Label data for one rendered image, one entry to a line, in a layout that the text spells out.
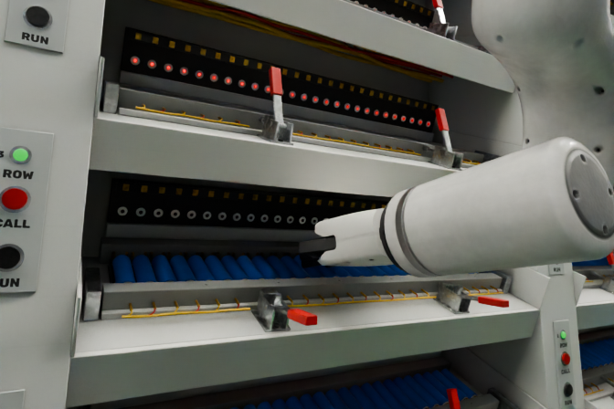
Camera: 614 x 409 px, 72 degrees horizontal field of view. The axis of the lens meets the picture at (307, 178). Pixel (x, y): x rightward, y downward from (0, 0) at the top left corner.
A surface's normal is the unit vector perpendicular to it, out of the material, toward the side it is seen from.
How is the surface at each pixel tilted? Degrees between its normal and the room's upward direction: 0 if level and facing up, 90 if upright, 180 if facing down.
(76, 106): 90
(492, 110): 90
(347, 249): 99
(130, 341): 23
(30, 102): 90
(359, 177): 113
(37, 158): 90
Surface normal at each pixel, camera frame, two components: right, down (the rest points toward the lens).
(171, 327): 0.20, -0.96
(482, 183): -0.80, -0.47
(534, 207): -0.82, 0.08
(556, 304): 0.51, -0.14
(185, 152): 0.46, 0.25
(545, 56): -0.16, 0.97
